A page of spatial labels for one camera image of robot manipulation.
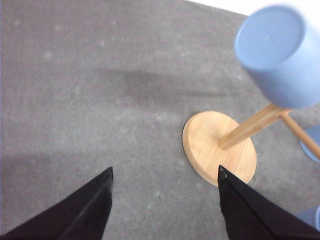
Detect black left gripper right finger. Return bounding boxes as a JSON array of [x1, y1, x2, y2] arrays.
[[217, 165, 320, 240]]

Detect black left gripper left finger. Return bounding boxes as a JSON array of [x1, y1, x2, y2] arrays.
[[0, 167, 114, 240]]

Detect blue ribbed cup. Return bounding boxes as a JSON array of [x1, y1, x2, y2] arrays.
[[234, 5, 320, 109], [295, 205, 320, 232], [299, 124, 320, 163]]

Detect wooden mug tree stand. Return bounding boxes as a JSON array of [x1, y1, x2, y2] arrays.
[[182, 104, 320, 186]]

